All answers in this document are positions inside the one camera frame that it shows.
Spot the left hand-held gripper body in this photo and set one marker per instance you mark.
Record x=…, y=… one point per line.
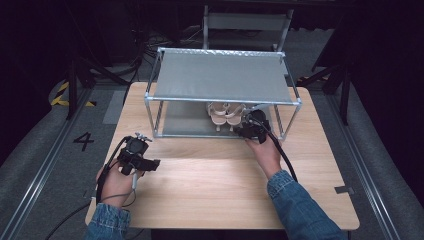
x=133, y=151

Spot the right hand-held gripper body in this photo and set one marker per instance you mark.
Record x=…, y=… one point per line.
x=255, y=125

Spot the white high-heeled sandal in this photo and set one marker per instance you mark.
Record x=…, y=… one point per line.
x=234, y=115
x=218, y=114

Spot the grey metal shoe rack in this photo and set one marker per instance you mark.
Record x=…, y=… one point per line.
x=220, y=78

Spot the person's right hand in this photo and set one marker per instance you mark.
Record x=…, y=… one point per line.
x=265, y=156

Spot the person's left hand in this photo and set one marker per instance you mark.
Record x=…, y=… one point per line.
x=116, y=186

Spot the black tripod stand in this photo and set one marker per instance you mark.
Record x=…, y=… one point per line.
x=340, y=86
x=75, y=86

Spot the metal floor rail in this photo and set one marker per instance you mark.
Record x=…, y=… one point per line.
x=363, y=173
x=40, y=166

